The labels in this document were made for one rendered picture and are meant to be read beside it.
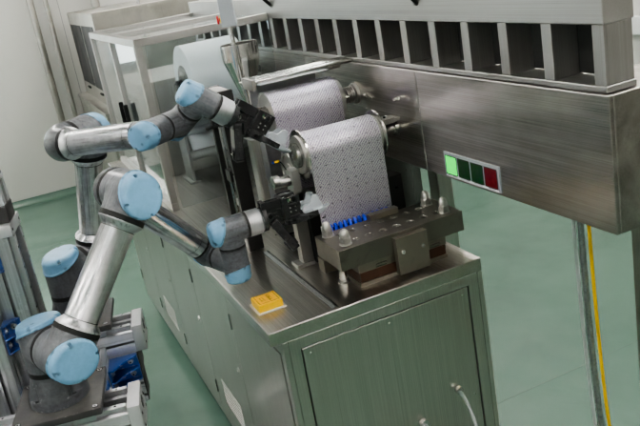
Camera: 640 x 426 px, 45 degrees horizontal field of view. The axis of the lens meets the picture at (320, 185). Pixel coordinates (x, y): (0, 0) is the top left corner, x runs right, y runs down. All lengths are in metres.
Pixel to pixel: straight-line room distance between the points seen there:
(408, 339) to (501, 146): 0.62
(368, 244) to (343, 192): 0.22
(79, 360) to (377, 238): 0.83
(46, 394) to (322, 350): 0.71
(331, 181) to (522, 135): 0.63
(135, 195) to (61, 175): 5.82
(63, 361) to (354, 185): 0.95
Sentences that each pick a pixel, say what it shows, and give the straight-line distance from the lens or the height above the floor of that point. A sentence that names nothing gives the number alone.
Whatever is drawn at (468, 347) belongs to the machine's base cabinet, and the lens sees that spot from 2.35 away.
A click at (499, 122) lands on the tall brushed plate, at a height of 1.34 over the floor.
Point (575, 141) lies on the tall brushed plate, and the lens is 1.74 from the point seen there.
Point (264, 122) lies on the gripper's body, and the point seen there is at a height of 1.37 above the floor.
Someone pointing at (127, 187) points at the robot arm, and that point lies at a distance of 1.92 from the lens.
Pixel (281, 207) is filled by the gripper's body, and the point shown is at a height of 1.14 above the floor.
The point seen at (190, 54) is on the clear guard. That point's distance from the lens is 3.14.
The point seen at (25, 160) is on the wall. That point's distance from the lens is 7.69.
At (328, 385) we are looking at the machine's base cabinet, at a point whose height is 0.69.
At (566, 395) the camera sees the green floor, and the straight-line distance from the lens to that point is 3.27.
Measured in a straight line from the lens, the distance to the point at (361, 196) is 2.31.
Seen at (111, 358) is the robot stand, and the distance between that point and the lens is 2.62.
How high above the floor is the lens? 1.81
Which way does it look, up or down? 17 degrees down
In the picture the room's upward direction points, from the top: 10 degrees counter-clockwise
